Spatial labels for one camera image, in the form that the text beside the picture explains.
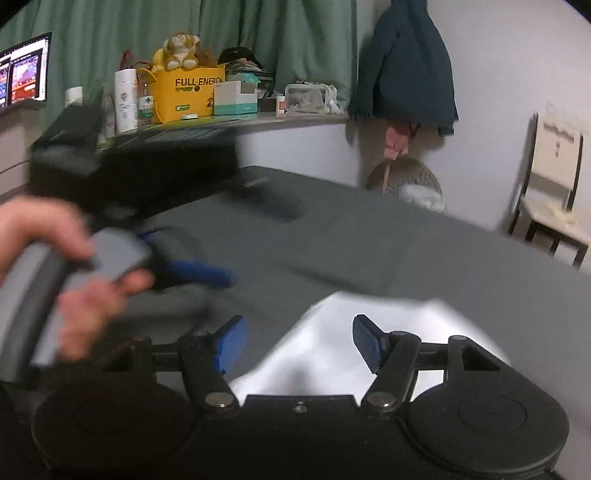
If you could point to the green drink bottle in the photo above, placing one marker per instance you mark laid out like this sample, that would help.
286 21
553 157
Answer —
144 105

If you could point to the white wooden chair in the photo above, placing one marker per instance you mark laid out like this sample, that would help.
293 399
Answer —
552 176

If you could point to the dark teal hanging jacket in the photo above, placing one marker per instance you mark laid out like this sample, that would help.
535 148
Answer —
405 72

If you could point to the white tube bottle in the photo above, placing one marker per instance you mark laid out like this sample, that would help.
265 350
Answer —
73 96

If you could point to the pink hanging cloth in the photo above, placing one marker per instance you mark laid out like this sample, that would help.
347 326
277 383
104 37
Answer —
397 139

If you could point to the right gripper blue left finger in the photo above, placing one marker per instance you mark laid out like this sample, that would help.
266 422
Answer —
227 343

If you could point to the white teal tissue box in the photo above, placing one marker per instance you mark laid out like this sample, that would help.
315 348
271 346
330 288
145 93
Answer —
234 98

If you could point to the yellow cloth on chair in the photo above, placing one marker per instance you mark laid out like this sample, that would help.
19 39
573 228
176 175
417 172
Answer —
566 216

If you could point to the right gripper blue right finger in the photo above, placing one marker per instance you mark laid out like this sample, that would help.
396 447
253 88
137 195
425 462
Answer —
373 344

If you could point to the brown plush monkey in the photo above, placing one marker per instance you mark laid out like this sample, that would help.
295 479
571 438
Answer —
180 52

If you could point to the white long-sleeve shirt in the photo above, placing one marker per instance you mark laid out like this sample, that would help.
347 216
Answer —
324 354

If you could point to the small orange white bottle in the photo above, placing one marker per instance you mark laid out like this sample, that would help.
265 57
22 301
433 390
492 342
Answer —
280 105

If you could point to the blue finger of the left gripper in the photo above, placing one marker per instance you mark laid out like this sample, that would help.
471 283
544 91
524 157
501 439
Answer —
185 272

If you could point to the white plastic bag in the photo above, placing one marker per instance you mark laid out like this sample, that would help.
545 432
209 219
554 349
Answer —
423 197

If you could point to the clear zip pouch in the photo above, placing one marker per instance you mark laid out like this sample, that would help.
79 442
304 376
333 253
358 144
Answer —
312 98

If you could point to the person left hand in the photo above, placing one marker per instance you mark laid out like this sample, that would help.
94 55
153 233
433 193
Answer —
86 310

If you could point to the yellow cardboard box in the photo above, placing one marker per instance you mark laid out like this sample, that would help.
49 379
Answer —
178 93

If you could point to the monitor screen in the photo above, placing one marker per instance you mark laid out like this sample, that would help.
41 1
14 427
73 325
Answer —
24 72

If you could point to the green curtain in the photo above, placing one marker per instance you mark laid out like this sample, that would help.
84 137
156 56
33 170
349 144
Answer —
314 41

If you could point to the tall white bottle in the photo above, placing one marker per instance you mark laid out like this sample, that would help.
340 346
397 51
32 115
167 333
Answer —
125 100

